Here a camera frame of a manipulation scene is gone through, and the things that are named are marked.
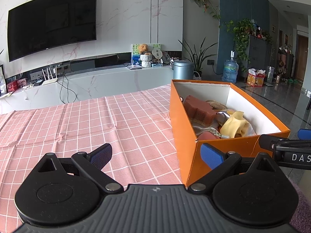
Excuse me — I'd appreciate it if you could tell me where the red-brown sponge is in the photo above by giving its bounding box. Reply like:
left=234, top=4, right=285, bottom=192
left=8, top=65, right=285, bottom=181
left=183, top=95, right=217, bottom=127

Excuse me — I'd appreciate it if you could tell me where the brown plush toy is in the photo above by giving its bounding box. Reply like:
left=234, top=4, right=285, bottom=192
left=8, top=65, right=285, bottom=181
left=206, top=99, right=227, bottom=111

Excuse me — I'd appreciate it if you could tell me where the grey-blue trash can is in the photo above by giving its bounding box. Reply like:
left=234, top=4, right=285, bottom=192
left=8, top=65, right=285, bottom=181
left=172, top=59, right=195, bottom=80

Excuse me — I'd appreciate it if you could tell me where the black cable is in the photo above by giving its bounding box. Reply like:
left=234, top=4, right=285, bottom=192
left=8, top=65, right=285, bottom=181
left=57, top=74, right=77, bottom=103

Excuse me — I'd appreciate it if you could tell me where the pink checked tablecloth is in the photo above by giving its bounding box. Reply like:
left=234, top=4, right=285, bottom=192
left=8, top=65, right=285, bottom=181
left=0, top=84, right=187, bottom=226

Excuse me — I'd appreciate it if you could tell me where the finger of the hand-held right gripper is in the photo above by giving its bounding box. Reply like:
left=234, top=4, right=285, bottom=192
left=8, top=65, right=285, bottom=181
left=259, top=134, right=292, bottom=152
left=298, top=129, right=311, bottom=142

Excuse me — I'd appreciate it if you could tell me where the marble television cabinet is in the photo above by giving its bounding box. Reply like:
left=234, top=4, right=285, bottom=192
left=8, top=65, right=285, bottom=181
left=0, top=64, right=175, bottom=115

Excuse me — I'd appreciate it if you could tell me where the hanging ivy plant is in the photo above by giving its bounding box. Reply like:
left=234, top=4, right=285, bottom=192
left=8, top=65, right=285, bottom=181
left=189, top=0, right=221, bottom=22

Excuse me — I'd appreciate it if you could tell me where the blue water bottle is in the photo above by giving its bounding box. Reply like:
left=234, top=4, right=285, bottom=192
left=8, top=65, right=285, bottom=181
left=222, top=50, right=239, bottom=83

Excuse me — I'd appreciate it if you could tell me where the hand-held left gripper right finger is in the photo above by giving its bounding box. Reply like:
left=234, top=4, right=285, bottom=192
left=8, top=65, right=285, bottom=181
left=188, top=143, right=277, bottom=195

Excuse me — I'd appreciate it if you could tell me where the black wall television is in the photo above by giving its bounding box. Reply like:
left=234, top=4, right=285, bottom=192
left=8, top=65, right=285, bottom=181
left=7, top=0, right=98, bottom=62

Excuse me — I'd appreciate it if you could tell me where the orange cardboard box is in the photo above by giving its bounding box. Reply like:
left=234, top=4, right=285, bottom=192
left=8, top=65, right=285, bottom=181
left=169, top=79, right=291, bottom=187

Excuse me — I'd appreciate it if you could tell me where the purple rug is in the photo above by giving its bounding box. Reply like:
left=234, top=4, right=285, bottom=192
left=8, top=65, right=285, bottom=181
left=289, top=175, right=311, bottom=233

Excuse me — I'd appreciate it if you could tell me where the white router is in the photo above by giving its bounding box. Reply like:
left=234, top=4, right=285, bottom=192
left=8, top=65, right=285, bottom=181
left=42, top=65, right=59, bottom=85

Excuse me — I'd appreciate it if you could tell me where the trailing green plant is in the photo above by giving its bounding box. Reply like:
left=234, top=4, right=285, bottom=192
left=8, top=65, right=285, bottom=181
left=225, top=18, right=254, bottom=72

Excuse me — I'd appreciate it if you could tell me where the green landscape painting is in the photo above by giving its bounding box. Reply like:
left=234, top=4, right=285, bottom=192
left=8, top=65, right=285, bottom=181
left=132, top=43, right=161, bottom=65

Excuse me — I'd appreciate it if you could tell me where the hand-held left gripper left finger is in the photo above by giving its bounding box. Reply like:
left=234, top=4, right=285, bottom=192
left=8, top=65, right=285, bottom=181
left=36, top=143, right=124, bottom=195

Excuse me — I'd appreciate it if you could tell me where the brown wooden door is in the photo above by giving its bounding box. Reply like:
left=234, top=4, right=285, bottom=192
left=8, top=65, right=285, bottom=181
left=295, top=34, right=309, bottom=82

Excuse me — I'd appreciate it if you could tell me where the long-leaf potted plant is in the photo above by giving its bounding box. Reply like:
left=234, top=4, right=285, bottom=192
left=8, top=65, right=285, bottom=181
left=178, top=37, right=218, bottom=78

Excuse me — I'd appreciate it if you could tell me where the cluttered shoe rack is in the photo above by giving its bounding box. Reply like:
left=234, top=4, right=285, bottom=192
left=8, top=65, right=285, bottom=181
left=277, top=47, right=294, bottom=80

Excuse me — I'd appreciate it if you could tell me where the black photo frame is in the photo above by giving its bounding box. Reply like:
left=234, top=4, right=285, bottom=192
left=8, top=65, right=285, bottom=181
left=0, top=64, right=6, bottom=96

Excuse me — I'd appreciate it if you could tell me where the grey-blue cabinet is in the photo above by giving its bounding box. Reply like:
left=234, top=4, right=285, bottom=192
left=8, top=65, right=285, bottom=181
left=248, top=34, right=274, bottom=77

